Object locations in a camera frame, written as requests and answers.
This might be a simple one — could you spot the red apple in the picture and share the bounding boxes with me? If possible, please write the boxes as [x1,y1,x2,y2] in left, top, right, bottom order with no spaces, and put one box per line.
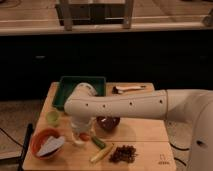
[79,133,90,141]

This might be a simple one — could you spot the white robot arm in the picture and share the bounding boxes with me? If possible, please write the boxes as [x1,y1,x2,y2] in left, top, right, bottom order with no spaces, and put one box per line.
[64,83,213,171]

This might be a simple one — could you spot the white paper cup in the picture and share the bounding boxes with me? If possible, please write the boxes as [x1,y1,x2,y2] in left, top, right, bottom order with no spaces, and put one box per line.
[71,132,90,146]

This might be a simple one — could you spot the dark red bowl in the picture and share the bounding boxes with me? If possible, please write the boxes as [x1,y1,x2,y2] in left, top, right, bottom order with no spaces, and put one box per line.
[96,117,120,131]

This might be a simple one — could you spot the green plastic tray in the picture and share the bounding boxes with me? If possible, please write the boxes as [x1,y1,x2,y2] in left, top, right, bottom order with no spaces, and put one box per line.
[52,76,106,111]

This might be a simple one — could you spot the green cucumber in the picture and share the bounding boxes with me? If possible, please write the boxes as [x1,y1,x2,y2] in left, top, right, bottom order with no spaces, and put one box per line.
[91,136,106,149]

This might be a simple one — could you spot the pile of brown raisins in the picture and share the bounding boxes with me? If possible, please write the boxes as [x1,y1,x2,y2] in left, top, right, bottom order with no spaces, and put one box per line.
[109,145,136,163]

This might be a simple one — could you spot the grey cloth in bowl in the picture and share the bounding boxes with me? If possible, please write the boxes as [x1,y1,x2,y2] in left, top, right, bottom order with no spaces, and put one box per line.
[36,136,65,157]

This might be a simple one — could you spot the wooden stool legs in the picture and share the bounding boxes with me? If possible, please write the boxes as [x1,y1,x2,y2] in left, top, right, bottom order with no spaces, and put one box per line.
[55,0,134,31]

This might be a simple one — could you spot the orange bowl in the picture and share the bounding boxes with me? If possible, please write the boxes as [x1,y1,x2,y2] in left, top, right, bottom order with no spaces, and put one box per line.
[30,128,60,160]

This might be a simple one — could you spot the black floor cable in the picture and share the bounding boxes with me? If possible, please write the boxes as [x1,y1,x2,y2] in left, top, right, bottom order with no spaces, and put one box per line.
[169,141,191,171]

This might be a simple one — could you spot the black chair frame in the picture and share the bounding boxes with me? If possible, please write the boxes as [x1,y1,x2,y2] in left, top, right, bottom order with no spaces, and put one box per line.
[0,123,34,171]

